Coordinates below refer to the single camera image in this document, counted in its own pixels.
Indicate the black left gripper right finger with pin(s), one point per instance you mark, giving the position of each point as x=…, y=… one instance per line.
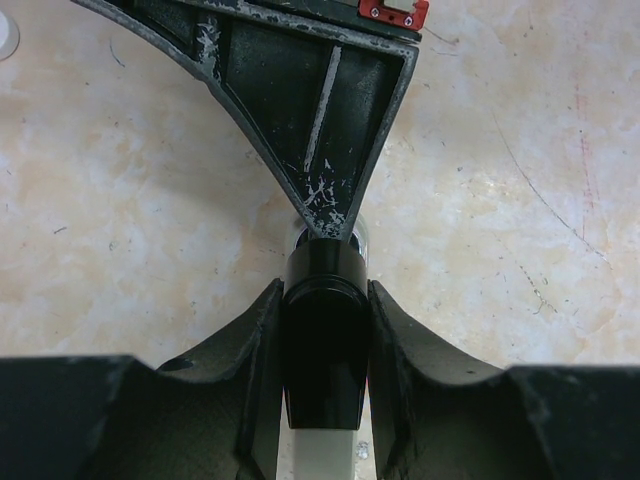
x=440, y=413

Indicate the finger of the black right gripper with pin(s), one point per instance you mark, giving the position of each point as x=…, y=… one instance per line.
x=314, y=85

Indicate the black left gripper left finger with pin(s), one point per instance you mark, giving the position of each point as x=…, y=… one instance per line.
x=212, y=412

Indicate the large black chrome stapler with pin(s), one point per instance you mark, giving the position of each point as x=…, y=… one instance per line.
x=325, y=327

